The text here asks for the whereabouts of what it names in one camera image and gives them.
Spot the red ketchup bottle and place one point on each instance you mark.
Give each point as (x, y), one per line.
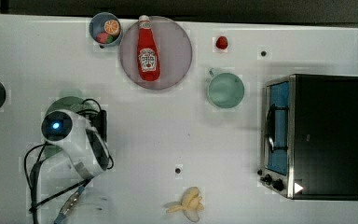
(147, 52)

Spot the peeled toy banana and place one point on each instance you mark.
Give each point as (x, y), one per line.
(190, 205)

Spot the toy red strawberry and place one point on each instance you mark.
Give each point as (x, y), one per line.
(221, 42)

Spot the black toaster oven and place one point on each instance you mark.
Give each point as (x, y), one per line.
(310, 137)

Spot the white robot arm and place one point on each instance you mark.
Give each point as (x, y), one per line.
(97, 160)

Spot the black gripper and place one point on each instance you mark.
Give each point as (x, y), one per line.
(99, 121)

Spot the light green mug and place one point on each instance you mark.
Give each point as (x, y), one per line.
(225, 90)

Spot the toy orange slice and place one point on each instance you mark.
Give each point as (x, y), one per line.
(112, 27)

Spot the toy strawberry in bowl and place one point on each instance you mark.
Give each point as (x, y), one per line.
(104, 38)

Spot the light green strainer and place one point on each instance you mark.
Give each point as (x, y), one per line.
(65, 104)

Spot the grey round plate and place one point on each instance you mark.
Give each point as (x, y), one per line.
(174, 51)

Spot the small blue bowl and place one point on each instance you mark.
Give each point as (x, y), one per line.
(96, 26)

